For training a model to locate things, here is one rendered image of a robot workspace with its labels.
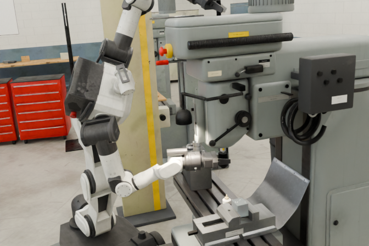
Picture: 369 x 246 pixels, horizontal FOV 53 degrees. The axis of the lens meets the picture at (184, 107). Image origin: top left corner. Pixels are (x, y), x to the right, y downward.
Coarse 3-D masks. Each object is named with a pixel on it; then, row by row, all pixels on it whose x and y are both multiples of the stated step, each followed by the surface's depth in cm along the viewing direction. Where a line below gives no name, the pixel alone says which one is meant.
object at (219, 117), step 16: (224, 80) 156; (240, 80) 158; (208, 96) 158; (240, 96) 159; (208, 112) 160; (224, 112) 158; (208, 128) 162; (224, 128) 160; (240, 128) 162; (208, 144) 166; (224, 144) 164
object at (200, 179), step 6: (192, 144) 216; (192, 150) 207; (204, 150) 206; (186, 174) 212; (192, 174) 201; (198, 174) 201; (204, 174) 202; (210, 174) 203; (186, 180) 215; (192, 180) 201; (198, 180) 202; (204, 180) 203; (210, 180) 204; (192, 186) 202; (198, 186) 203; (204, 186) 204; (210, 186) 204
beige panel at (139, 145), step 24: (120, 0) 309; (144, 24) 319; (144, 48) 324; (144, 72) 329; (144, 96) 334; (144, 120) 339; (120, 144) 338; (144, 144) 345; (144, 168) 350; (144, 192) 356; (144, 216) 355; (168, 216) 352
